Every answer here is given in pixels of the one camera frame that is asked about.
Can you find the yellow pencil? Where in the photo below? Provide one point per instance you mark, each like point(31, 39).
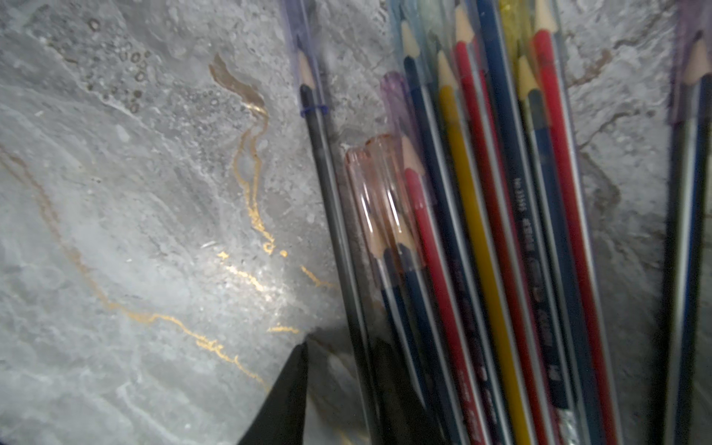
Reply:
point(511, 398)

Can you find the blue pencil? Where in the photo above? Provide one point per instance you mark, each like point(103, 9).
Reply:
point(551, 369)

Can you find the red pencil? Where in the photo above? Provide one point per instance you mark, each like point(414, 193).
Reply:
point(599, 391)

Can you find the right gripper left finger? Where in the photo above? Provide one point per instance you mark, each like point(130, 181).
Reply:
point(281, 419)

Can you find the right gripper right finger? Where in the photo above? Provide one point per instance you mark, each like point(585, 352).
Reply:
point(405, 418)

